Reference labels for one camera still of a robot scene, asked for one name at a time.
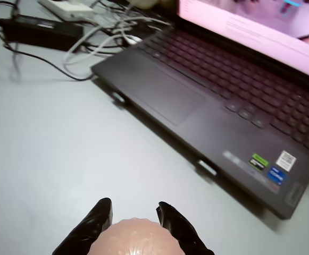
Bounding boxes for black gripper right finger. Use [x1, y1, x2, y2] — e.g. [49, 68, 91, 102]
[155, 201, 215, 255]

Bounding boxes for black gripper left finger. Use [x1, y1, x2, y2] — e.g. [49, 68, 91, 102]
[52, 198, 114, 255]

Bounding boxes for pink bottle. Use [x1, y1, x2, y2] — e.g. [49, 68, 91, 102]
[90, 217, 183, 255]

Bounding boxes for silver usb plug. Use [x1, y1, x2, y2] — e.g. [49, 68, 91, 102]
[196, 158, 218, 176]
[111, 91, 126, 104]

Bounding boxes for dark grey laptop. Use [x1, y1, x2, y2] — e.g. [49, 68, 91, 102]
[90, 0, 309, 220]

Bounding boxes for black power adapter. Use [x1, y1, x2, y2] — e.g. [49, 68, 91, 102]
[2, 14, 85, 53]

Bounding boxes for white power strip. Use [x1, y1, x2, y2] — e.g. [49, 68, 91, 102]
[37, 0, 95, 21]

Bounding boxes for white cable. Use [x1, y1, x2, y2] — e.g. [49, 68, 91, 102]
[62, 14, 171, 80]

